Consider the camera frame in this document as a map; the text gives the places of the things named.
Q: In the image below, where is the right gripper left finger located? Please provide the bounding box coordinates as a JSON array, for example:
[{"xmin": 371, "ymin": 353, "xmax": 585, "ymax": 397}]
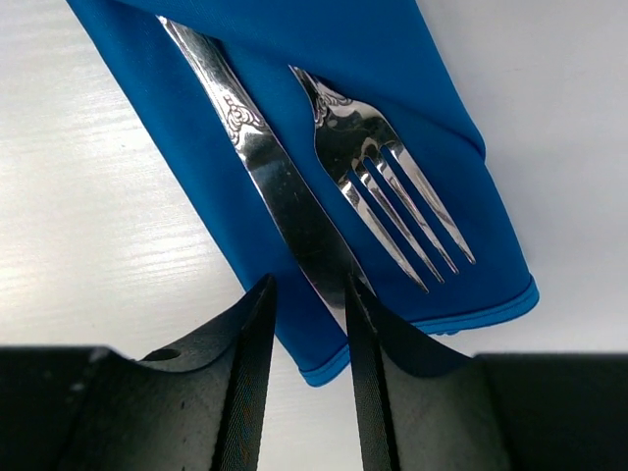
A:
[{"xmin": 1, "ymin": 276, "xmax": 277, "ymax": 470}]

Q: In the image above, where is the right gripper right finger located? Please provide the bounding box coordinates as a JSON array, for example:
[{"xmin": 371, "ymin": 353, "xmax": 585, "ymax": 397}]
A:
[{"xmin": 345, "ymin": 279, "xmax": 627, "ymax": 470}]

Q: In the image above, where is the silver table knife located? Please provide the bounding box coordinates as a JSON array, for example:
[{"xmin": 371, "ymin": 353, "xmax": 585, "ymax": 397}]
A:
[{"xmin": 158, "ymin": 16, "xmax": 366, "ymax": 316}]

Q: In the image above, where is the silver fork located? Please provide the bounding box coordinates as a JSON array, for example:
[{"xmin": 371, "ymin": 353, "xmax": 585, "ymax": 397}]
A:
[{"xmin": 290, "ymin": 66, "xmax": 476, "ymax": 289}]

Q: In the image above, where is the blue cloth napkin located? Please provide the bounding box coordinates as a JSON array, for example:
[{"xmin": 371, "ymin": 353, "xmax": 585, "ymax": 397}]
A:
[{"xmin": 71, "ymin": 1, "xmax": 539, "ymax": 387}]

